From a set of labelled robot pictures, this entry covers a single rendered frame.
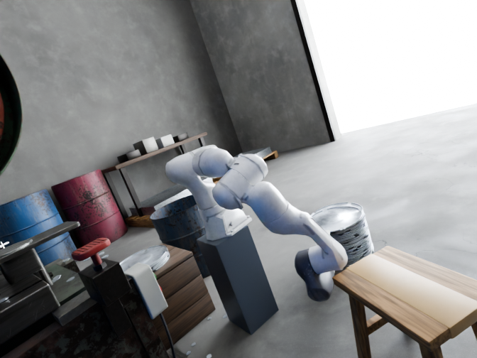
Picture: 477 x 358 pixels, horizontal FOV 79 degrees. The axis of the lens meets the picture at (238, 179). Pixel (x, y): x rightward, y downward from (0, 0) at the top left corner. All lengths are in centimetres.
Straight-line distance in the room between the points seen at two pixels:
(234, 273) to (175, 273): 35
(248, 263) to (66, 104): 381
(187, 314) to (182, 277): 19
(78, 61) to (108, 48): 54
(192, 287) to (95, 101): 369
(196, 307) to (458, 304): 114
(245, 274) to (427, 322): 73
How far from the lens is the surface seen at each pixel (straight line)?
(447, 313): 88
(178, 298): 156
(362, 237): 164
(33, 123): 451
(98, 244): 68
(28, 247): 94
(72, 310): 78
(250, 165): 96
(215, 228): 126
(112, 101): 491
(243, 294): 135
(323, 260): 106
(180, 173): 119
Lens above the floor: 91
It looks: 11 degrees down
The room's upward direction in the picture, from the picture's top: 20 degrees counter-clockwise
